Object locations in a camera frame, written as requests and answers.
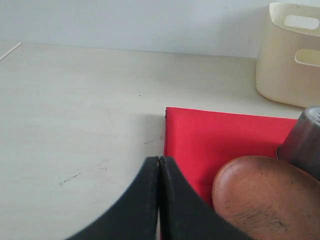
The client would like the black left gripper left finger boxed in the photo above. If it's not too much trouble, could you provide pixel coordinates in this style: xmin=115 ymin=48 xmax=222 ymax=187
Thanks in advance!
xmin=69 ymin=156 xmax=160 ymax=240

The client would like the red table cloth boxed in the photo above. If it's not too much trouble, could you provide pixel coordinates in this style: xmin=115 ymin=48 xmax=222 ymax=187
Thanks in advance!
xmin=164 ymin=107 xmax=296 ymax=206

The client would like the upturned steel cup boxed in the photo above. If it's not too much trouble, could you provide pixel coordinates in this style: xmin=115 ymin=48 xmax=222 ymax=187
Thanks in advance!
xmin=276 ymin=106 xmax=320 ymax=181

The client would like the cream plastic bin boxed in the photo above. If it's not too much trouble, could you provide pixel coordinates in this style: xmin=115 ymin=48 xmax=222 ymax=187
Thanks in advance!
xmin=256 ymin=2 xmax=320 ymax=108

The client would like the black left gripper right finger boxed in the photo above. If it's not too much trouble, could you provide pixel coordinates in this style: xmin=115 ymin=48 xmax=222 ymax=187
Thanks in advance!
xmin=159 ymin=157 xmax=250 ymax=240

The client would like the round brown wooden plate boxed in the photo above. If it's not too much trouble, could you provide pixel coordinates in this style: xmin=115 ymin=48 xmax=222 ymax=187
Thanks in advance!
xmin=212 ymin=156 xmax=320 ymax=240

